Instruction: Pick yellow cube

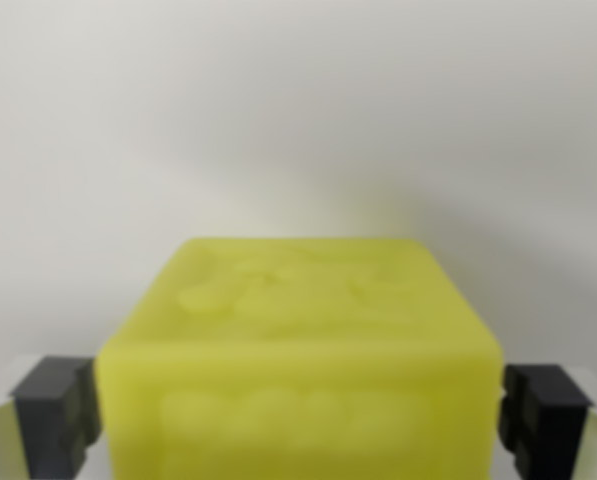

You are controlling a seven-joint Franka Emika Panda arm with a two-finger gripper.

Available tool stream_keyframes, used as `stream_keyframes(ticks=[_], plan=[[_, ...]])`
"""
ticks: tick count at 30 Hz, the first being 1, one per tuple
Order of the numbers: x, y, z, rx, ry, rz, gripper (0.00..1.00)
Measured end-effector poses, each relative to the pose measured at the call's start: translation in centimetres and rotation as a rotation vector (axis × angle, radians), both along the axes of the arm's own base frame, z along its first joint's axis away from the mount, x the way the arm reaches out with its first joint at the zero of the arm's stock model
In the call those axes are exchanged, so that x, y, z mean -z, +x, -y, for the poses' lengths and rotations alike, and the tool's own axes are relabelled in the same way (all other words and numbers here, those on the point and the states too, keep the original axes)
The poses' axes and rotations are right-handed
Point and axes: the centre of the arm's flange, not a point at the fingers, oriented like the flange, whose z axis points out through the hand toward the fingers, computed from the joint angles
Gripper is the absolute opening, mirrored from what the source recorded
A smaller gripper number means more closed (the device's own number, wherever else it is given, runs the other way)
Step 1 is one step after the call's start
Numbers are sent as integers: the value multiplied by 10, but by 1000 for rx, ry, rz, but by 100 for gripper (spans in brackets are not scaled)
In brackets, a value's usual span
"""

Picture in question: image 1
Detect yellow cube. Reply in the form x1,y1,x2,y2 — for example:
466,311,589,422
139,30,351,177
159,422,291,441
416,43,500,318
93,235,505,480

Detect black grey gripper right finger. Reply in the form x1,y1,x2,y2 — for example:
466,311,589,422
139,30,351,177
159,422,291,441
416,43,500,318
496,363,597,480

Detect black grey gripper left finger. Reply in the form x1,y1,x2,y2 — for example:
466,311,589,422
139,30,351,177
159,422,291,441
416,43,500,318
0,354,102,480

